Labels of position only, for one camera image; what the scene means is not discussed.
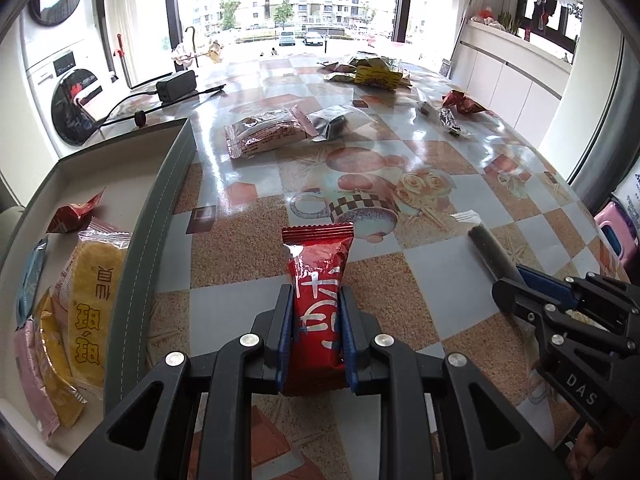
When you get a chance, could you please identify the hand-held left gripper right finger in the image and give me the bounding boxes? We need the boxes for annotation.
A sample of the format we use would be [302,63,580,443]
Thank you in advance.
[337,285,556,480]

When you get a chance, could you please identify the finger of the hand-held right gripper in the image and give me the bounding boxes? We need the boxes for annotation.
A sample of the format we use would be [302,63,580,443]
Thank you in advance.
[491,277,632,361]
[515,265,640,333]

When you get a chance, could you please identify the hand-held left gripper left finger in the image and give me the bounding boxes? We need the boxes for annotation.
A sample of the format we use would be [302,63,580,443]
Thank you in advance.
[55,284,297,480]

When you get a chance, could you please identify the long red snack packet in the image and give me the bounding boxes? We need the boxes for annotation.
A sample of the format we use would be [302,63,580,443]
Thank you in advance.
[281,222,356,397]

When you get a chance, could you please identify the clear packet with dark stick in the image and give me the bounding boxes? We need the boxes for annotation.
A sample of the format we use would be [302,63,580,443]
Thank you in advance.
[450,210,521,286]

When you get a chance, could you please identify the grey storage box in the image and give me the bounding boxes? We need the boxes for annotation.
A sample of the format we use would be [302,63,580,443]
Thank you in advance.
[0,117,198,480]

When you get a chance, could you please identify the yellow snack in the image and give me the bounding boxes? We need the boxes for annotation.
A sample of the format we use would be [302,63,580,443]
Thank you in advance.
[62,217,132,406]

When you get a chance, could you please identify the pink plastic stool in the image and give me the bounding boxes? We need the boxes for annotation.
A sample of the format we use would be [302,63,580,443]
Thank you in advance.
[593,200,640,263]

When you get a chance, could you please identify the white tissue pack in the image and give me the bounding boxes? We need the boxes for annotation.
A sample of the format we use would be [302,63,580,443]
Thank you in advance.
[612,170,640,241]

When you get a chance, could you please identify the clear packet with dark roll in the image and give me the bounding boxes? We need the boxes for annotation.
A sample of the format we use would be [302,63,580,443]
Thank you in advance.
[437,106,473,138]

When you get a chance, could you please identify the crumpled red snack packet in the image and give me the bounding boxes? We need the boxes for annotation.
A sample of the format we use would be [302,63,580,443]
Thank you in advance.
[441,89,488,116]

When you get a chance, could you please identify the white cabinet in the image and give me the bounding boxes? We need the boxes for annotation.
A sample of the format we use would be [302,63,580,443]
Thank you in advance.
[447,20,573,148]

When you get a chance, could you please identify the silver snack packet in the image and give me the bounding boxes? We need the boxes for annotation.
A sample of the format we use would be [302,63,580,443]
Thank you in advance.
[306,105,358,143]

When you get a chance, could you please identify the narrow yellow snack packet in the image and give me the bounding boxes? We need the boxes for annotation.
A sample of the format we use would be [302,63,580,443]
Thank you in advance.
[32,287,86,431]

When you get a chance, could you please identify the small red snack packet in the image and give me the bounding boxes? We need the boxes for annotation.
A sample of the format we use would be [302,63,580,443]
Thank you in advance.
[46,187,107,235]

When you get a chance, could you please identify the pale pink snack packet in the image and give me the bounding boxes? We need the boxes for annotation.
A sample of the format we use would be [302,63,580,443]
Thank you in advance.
[12,317,63,443]

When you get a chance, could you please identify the blue snack packet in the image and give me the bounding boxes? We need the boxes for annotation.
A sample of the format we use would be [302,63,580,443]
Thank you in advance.
[15,237,48,331]

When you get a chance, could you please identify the green potted plant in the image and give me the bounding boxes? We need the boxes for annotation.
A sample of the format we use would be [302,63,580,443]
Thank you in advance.
[497,10,521,36]

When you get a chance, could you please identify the large yellow snack packet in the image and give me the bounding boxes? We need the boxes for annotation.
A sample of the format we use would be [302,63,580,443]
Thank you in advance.
[352,62,403,90]

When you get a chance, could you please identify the red and white ornament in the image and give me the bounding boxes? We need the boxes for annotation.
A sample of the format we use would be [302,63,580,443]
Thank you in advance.
[472,5,501,28]

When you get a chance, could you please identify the dark hanging clothes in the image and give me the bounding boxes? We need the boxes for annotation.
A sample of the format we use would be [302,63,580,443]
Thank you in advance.
[515,0,558,28]

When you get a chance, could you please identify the brass hanging stand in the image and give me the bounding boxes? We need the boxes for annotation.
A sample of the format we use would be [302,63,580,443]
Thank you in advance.
[171,25,226,68]

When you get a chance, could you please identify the translucent plastic box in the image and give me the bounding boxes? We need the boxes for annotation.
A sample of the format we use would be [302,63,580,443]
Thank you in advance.
[72,85,106,111]

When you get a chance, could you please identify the white washing machine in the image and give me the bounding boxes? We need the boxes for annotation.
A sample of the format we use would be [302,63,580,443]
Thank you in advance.
[22,45,121,148]

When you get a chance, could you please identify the white dryer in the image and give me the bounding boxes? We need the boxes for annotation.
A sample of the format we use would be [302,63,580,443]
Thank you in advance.
[17,0,108,68]

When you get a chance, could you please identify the black power adapter with cable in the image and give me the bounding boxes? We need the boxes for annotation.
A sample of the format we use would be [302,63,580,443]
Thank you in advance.
[92,82,226,128]

